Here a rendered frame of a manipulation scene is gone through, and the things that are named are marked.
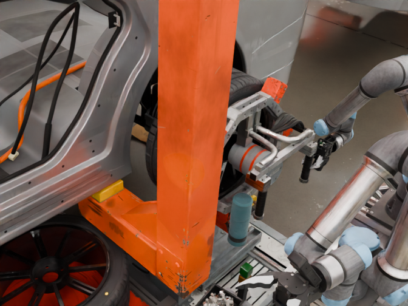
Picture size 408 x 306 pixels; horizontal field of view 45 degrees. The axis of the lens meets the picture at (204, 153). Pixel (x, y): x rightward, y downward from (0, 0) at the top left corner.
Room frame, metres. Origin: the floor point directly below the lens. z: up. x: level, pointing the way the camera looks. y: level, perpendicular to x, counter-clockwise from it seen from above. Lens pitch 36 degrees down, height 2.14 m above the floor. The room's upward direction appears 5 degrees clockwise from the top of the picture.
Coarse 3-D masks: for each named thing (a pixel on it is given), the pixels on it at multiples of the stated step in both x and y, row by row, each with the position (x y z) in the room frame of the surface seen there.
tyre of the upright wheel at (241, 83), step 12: (240, 72) 1.96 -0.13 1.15; (240, 84) 1.81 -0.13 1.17; (252, 84) 1.86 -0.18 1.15; (240, 96) 1.80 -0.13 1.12; (156, 120) 1.71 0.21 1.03; (156, 132) 1.68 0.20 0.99; (156, 144) 1.66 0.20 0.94; (156, 156) 1.64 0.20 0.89; (156, 168) 1.64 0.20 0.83; (156, 180) 1.66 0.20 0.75; (240, 180) 1.87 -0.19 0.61; (228, 192) 1.80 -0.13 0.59
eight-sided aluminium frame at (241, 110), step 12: (252, 96) 1.81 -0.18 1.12; (264, 96) 1.82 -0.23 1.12; (228, 108) 1.70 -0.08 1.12; (240, 108) 1.74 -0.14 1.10; (252, 108) 1.73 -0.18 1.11; (264, 108) 1.91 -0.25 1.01; (276, 108) 1.87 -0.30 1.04; (228, 120) 1.67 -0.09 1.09; (240, 120) 1.67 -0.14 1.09; (228, 132) 1.62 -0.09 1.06; (276, 144) 1.92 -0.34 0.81; (240, 192) 1.81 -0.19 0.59; (252, 192) 1.80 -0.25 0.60; (228, 204) 1.69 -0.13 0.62
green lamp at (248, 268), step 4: (244, 264) 1.30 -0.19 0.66; (248, 264) 1.30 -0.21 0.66; (240, 268) 1.28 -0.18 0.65; (244, 268) 1.28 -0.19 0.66; (248, 268) 1.28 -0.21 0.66; (252, 268) 1.28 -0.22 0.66; (240, 272) 1.28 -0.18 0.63; (244, 272) 1.27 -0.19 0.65; (248, 272) 1.27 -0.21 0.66; (252, 272) 1.29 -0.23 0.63; (244, 276) 1.27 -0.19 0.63; (248, 276) 1.27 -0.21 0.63
